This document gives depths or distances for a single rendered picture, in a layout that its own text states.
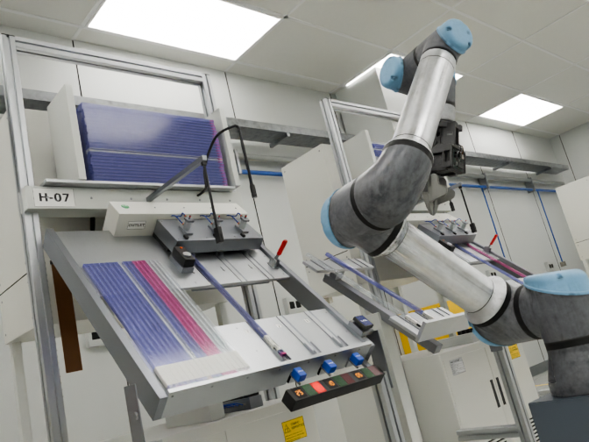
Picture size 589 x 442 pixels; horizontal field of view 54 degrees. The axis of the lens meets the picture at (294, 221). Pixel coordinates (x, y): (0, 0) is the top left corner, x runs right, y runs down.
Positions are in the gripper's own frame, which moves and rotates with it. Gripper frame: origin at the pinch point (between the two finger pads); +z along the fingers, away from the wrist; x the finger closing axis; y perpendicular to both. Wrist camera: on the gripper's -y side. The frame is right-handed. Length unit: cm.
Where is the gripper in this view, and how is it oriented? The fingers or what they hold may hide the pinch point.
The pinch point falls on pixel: (429, 210)
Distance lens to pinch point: 136.0
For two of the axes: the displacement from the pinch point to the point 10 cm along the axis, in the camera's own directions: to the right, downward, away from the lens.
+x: 6.7, 2.0, 7.1
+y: 7.4, -1.0, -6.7
